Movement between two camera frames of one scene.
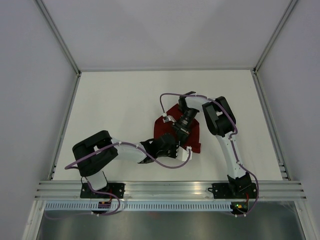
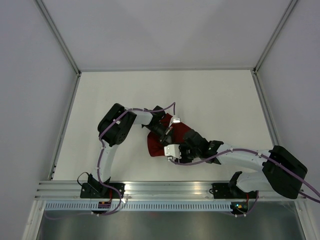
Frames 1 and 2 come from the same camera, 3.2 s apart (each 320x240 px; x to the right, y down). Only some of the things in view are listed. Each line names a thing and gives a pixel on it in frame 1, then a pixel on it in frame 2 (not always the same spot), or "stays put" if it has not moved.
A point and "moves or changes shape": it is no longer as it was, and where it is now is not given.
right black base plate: x=233 y=190 stays put
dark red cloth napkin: x=193 y=138 moves or changes shape
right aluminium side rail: x=271 y=127 stays put
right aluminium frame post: x=291 y=4 stays put
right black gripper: x=182 y=132 → x=183 y=159
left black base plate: x=117 y=189 stays put
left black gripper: x=174 y=155 → x=167 y=139
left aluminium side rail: x=64 y=126 stays put
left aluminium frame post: x=58 y=36 stays put
